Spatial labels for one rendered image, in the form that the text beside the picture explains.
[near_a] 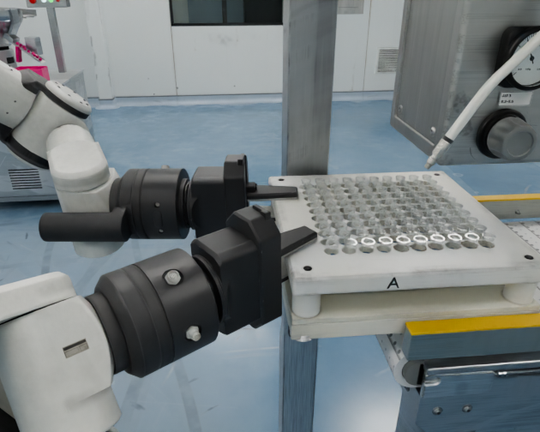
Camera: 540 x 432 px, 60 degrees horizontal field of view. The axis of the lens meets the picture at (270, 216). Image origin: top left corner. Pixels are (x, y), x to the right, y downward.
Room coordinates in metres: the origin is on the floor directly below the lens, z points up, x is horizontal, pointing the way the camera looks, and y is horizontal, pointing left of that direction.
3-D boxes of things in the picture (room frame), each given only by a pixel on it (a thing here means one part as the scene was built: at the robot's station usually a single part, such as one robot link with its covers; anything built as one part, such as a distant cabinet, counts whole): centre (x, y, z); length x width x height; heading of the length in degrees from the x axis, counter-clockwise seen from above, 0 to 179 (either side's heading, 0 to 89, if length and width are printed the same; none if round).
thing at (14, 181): (2.88, 1.52, 0.38); 0.63 x 0.57 x 0.76; 96
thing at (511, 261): (0.48, -0.13, 1.02); 0.25 x 0.24 x 0.02; 5
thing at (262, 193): (0.52, 0.00, 1.04); 0.06 x 0.03 x 0.02; 88
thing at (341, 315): (0.48, -0.13, 0.98); 0.24 x 0.24 x 0.02; 5
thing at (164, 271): (0.34, 0.05, 1.02); 0.12 x 0.10 x 0.13; 128
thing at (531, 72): (0.30, -0.16, 1.23); 0.04 x 0.01 x 0.04; 96
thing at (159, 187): (0.53, 0.09, 1.02); 0.12 x 0.10 x 0.13; 88
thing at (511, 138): (0.29, -0.16, 1.18); 0.03 x 0.02 x 0.04; 96
